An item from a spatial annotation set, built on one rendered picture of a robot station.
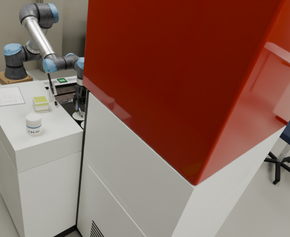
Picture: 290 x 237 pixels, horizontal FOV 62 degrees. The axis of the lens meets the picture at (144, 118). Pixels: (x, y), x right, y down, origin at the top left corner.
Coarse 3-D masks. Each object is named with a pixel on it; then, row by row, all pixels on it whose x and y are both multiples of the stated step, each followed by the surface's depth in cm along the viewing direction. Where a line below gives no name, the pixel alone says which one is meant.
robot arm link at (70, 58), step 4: (64, 56) 140; (68, 56) 140; (72, 56) 141; (76, 56) 142; (68, 60) 138; (72, 60) 140; (76, 60) 139; (68, 64) 138; (72, 64) 140; (68, 68) 140; (72, 68) 142
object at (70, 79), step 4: (72, 76) 184; (76, 76) 185; (44, 80) 170; (48, 80) 171; (52, 80) 172; (56, 80) 174; (68, 80) 178; (72, 80) 178; (76, 80) 180; (44, 84) 166; (56, 84) 169; (60, 84) 170
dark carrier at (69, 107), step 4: (60, 104) 160; (64, 104) 161; (68, 104) 163; (72, 104) 164; (80, 104) 166; (64, 108) 158; (68, 108) 159; (72, 108) 160; (80, 108) 162; (68, 112) 155; (72, 112) 156; (76, 120) 150; (80, 120) 151; (80, 124) 148
